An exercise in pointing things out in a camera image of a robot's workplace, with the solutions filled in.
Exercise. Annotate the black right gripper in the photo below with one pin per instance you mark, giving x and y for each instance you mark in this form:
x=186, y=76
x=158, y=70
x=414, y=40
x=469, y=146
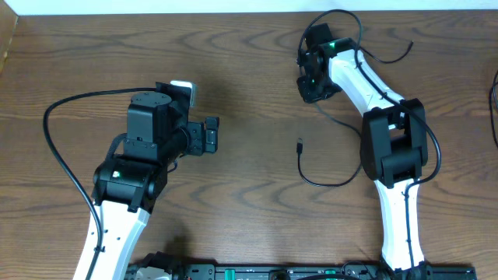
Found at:
x=308, y=96

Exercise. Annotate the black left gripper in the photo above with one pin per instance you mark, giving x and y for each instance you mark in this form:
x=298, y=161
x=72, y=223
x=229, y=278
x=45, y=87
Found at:
x=197, y=131

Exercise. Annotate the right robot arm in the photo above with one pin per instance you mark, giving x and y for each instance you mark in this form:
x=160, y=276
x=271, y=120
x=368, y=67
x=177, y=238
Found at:
x=393, y=139

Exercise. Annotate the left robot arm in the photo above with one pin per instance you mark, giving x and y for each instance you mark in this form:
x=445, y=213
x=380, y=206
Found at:
x=135, y=172

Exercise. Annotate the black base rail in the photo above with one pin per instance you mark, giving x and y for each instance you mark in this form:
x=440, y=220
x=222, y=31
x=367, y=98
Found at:
x=165, y=266

